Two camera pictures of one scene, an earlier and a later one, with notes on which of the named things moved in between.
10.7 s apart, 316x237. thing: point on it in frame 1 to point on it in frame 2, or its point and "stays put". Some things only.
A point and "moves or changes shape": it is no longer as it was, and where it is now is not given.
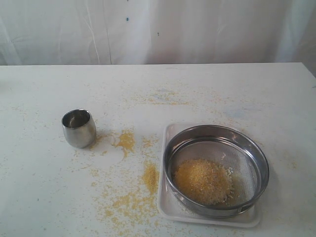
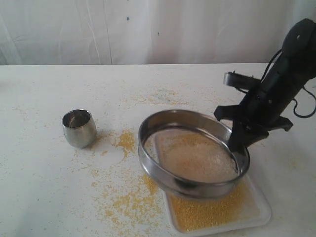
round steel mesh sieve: (216, 171) to (187, 153)
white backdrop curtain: (111, 32) stays put
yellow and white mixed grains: (204, 181) moves or changes shape
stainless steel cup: (79, 128) stays put
